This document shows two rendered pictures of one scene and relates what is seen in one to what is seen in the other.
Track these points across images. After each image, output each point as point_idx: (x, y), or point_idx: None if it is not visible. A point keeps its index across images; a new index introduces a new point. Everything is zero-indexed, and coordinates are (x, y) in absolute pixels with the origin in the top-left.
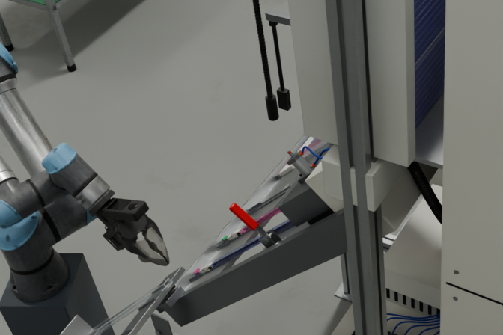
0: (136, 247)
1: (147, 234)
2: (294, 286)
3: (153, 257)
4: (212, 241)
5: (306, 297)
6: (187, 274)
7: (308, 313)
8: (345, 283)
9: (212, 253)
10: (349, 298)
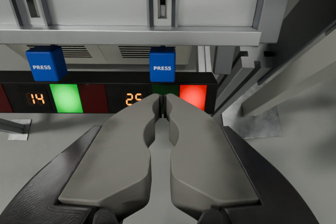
0: (248, 179)
1: (129, 185)
2: (26, 174)
3: (200, 111)
4: (35, 30)
5: (34, 158)
6: (168, 29)
7: (49, 149)
8: (14, 129)
9: (70, 26)
10: (27, 127)
